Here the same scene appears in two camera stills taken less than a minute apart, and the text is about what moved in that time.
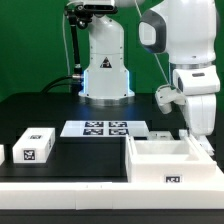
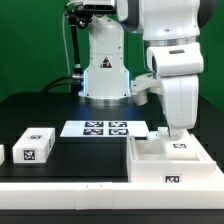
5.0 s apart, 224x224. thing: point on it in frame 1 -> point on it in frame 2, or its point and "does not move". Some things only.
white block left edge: [2, 154] does not move
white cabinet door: [204, 142] -> [182, 148]
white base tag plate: [104, 128] does not move
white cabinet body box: [176, 160] does not move
